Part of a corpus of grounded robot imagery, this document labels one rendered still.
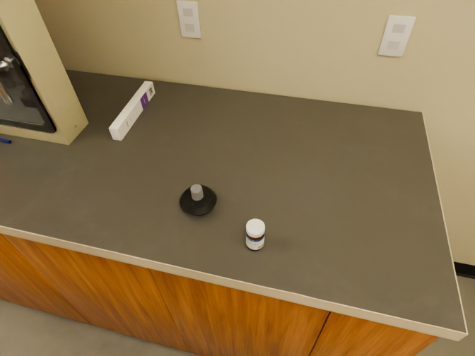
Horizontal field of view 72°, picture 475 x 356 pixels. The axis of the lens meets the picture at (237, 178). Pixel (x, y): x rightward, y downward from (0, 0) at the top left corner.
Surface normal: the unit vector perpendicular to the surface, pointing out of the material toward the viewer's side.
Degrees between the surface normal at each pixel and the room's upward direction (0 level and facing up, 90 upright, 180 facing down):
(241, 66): 90
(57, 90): 90
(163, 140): 0
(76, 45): 90
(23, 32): 90
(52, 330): 0
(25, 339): 0
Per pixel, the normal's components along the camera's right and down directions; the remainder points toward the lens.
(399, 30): -0.25, 0.72
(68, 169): -0.03, -0.68
